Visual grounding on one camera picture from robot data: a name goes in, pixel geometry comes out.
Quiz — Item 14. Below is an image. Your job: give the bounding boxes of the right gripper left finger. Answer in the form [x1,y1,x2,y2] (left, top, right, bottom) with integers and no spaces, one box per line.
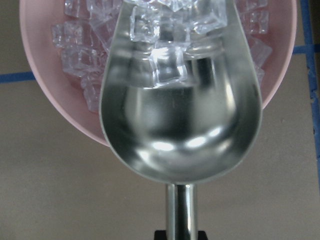
[154,230,167,240]

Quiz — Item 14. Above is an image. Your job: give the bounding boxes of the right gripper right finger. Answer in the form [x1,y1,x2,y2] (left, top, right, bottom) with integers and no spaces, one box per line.
[197,230,208,240]

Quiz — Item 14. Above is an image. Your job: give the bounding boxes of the steel ice scoop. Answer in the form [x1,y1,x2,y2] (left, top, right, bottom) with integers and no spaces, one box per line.
[99,0,262,240]

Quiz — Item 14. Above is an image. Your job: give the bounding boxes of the clear ice cubes pile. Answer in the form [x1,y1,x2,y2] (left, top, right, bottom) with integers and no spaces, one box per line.
[51,0,273,113]

